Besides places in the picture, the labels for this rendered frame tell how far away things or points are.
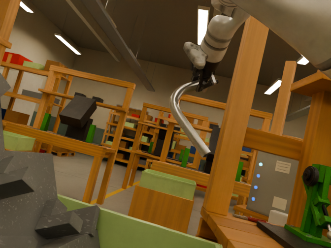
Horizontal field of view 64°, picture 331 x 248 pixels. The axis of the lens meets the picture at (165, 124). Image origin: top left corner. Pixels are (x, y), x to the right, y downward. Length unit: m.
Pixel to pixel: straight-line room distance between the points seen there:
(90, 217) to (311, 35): 0.40
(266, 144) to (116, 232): 0.94
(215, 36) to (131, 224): 0.49
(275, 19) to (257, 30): 0.94
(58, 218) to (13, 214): 0.06
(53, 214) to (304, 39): 0.41
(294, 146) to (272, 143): 0.10
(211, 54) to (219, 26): 0.08
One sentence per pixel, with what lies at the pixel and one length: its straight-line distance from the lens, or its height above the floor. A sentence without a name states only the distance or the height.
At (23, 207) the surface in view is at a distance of 0.43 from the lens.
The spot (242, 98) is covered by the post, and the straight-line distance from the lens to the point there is 1.18.
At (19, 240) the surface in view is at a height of 0.96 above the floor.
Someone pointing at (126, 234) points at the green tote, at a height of 0.93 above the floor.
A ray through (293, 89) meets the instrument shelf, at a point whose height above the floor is 1.50.
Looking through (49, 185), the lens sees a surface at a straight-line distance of 0.48.
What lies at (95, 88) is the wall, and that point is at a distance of 12.13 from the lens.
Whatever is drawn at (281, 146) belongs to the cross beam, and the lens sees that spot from 1.32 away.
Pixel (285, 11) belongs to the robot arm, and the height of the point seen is 1.27.
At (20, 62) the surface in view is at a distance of 6.41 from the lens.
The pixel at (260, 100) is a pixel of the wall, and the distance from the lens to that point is 11.46.
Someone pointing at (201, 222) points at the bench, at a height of 0.82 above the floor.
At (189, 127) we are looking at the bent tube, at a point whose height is 1.17.
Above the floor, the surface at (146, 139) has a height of 1.23.
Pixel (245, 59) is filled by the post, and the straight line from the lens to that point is 1.23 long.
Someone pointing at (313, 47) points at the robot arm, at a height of 1.24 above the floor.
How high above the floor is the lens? 1.09
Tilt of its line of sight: 5 degrees up
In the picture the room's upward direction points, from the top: 14 degrees clockwise
